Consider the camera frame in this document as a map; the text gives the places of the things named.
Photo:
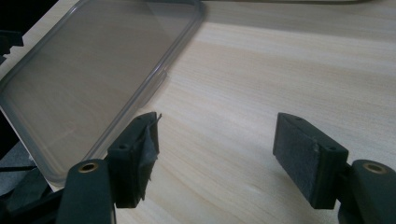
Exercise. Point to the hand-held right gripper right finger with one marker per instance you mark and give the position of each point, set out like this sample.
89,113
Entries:
306,158

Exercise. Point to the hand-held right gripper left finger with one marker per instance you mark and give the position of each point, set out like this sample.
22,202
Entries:
130,161

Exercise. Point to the clear plastic container lid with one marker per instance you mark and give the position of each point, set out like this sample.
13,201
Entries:
93,71

